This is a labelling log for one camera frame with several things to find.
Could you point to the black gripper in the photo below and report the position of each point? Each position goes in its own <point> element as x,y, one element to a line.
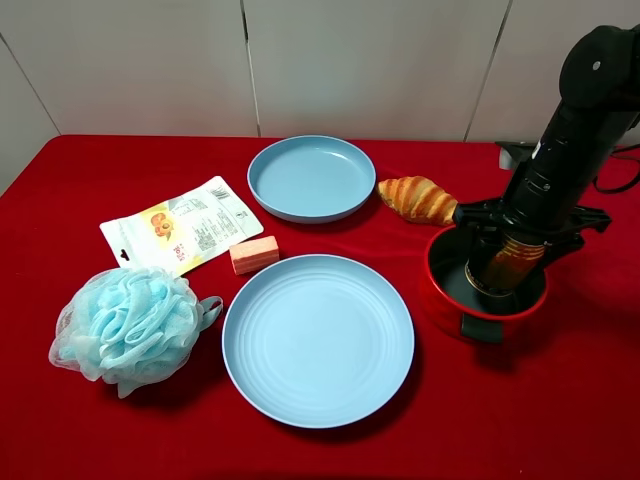
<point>488,224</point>

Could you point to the orange drink can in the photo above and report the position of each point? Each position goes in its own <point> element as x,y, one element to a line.
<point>508,270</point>

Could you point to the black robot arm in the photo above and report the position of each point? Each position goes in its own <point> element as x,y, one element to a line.
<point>538,218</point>

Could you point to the red pot with grey interior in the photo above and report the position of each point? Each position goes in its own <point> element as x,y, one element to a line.
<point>459,308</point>

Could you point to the golden croissant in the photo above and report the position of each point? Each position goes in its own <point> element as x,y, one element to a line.
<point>418,200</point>

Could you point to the deep blue plastic plate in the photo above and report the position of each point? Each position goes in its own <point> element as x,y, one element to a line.
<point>311,179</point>

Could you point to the large ribbed blue plate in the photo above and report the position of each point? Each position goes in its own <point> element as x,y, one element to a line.
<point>318,341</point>

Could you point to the pink sponge block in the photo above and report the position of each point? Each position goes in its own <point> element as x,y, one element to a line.
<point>253,255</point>

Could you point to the white snack pouch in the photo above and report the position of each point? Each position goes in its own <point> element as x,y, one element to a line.
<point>184,232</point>

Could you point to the blue mesh bath loofah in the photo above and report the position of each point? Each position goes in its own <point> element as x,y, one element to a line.
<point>131,327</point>

